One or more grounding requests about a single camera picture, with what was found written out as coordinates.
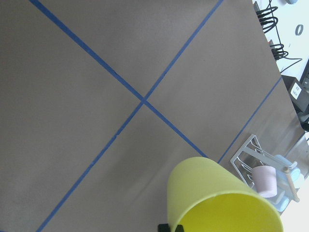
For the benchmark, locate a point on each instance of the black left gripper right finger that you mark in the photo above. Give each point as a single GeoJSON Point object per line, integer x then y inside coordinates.
{"type": "Point", "coordinates": [179, 228]}

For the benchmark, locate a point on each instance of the near black usb hub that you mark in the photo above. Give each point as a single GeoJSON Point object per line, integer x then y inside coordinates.
{"type": "Point", "coordinates": [277, 50]}

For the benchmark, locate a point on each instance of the black usb hub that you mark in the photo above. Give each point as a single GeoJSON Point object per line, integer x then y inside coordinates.
{"type": "Point", "coordinates": [265, 15]}
{"type": "Point", "coordinates": [277, 50]}

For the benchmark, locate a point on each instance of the yellow plastic cup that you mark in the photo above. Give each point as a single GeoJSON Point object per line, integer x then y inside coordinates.
{"type": "Point", "coordinates": [202, 196]}

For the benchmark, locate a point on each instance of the grey plastic cup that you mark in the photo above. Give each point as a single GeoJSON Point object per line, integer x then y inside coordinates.
{"type": "Point", "coordinates": [280, 201]}

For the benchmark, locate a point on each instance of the pink plastic cup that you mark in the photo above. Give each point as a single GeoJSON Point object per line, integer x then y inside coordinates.
{"type": "Point", "coordinates": [265, 181]}

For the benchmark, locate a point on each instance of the far black usb hub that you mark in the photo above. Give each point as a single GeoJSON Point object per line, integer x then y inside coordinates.
{"type": "Point", "coordinates": [265, 15]}

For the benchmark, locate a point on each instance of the white wire cup rack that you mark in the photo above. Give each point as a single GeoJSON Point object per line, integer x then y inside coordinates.
{"type": "Point", "coordinates": [250, 155]}

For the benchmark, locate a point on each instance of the light blue plastic cup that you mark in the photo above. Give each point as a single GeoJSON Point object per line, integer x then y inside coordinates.
{"type": "Point", "coordinates": [295, 173]}

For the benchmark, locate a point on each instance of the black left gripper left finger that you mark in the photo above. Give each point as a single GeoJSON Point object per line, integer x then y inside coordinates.
{"type": "Point", "coordinates": [163, 228]}

